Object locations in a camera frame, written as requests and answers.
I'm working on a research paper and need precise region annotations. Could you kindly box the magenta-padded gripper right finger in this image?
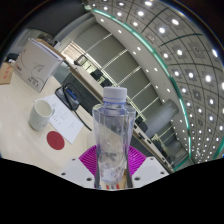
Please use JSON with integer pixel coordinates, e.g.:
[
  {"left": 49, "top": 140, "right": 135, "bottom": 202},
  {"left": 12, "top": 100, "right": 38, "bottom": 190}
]
[{"left": 124, "top": 144, "right": 169, "bottom": 189}]

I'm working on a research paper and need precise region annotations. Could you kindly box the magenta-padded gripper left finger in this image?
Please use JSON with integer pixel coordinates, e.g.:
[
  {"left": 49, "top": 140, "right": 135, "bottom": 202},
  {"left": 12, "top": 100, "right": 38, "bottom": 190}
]
[{"left": 59, "top": 144, "right": 101, "bottom": 190}]

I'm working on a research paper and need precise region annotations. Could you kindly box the clear plastic bottle white cap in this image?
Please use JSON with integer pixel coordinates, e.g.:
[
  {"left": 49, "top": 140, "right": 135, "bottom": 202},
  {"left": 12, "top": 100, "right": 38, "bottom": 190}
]
[{"left": 92, "top": 86, "right": 137, "bottom": 185}]

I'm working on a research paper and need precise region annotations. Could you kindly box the flat round red coaster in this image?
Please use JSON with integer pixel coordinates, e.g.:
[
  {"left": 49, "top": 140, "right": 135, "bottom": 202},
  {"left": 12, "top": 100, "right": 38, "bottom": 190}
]
[{"left": 46, "top": 130, "right": 66, "bottom": 151}]

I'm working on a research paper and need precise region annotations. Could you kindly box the white ceramic mug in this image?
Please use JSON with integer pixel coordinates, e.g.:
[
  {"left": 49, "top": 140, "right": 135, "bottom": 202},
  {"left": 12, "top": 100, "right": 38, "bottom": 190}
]
[{"left": 28, "top": 98, "right": 56, "bottom": 132}]

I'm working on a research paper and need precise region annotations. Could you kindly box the long curved conference desk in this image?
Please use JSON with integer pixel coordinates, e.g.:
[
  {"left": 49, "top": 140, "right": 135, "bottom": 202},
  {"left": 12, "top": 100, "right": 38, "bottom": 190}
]
[{"left": 43, "top": 38, "right": 174, "bottom": 174}]

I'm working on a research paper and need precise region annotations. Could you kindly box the white paper carton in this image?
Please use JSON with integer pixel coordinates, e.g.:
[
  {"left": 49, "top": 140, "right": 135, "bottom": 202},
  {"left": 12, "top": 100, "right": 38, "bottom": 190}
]
[{"left": 14, "top": 37, "right": 66, "bottom": 93}]

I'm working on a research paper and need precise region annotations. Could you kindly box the group of ceiling lights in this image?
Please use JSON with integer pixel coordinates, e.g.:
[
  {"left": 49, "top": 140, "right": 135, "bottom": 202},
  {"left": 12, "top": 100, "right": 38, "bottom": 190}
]
[{"left": 89, "top": 0, "right": 224, "bottom": 161}]

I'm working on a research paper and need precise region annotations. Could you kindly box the flat brown cardboard box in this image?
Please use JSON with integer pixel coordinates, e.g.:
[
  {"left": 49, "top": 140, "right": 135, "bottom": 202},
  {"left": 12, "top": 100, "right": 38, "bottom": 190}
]
[{"left": 0, "top": 62, "right": 15, "bottom": 86}]

